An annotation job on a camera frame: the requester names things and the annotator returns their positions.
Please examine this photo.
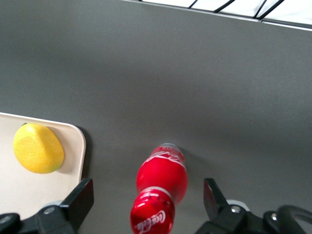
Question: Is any yellow lemon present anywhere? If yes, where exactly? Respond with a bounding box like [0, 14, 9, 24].
[13, 122, 65, 175]

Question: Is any black floor cable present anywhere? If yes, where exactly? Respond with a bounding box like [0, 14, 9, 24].
[253, 0, 286, 20]

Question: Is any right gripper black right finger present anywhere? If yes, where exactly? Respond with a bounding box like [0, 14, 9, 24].
[195, 177, 268, 234]

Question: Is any cream plastic tray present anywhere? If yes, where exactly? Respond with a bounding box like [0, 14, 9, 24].
[0, 112, 87, 216]

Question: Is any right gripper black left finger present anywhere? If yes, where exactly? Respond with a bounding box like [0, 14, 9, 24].
[20, 178, 95, 234]

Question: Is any dark grey table mat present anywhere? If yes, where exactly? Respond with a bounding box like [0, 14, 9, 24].
[0, 0, 312, 234]

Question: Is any red coke bottle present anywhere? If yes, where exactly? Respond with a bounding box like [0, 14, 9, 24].
[129, 143, 189, 234]

